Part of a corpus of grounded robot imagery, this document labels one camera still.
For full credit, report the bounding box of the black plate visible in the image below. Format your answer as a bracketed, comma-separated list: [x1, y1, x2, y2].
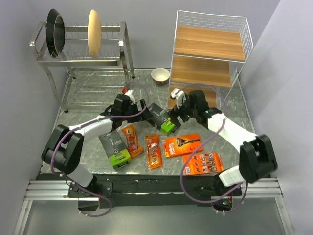
[45, 8, 66, 58]

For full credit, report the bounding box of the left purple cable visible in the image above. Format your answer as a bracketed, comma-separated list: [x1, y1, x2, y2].
[50, 82, 150, 218]

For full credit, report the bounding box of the beige plate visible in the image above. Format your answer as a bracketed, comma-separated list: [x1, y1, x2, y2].
[88, 9, 102, 58]

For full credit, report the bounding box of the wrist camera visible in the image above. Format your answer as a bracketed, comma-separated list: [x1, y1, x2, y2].
[170, 88, 186, 109]
[122, 88, 136, 104]

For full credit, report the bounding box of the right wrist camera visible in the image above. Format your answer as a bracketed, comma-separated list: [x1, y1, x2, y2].
[170, 88, 186, 109]

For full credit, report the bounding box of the orange razor bag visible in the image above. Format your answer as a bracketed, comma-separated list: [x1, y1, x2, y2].
[121, 125, 143, 159]
[145, 134, 163, 170]

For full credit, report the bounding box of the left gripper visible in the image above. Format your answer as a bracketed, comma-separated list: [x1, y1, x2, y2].
[121, 99, 153, 123]

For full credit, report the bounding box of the white brown bowl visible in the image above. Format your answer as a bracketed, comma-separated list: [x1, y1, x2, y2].
[151, 68, 170, 85]

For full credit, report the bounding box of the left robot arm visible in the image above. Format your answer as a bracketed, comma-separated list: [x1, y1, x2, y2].
[41, 94, 152, 197]

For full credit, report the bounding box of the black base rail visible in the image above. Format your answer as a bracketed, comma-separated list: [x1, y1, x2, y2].
[68, 174, 230, 212]

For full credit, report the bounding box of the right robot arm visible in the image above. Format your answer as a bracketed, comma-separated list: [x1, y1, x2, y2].
[169, 88, 278, 195]

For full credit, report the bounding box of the orange Gillette Fusion pack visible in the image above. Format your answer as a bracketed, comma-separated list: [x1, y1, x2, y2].
[161, 133, 201, 158]

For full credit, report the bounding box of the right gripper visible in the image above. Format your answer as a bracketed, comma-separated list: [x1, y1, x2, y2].
[168, 94, 198, 128]

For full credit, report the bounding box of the orange razor pack back side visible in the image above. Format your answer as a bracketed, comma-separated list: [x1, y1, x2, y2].
[184, 152, 224, 176]

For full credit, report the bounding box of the black green razor box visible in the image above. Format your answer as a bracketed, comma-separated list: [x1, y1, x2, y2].
[147, 103, 177, 136]
[99, 130, 132, 170]

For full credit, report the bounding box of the steel dish rack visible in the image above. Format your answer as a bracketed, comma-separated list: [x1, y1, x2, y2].
[29, 21, 135, 113]

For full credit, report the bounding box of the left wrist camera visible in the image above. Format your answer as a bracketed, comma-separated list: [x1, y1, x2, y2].
[122, 88, 136, 104]

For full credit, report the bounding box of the white wire wooden shelf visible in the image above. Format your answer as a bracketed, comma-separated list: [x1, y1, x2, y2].
[168, 10, 254, 107]

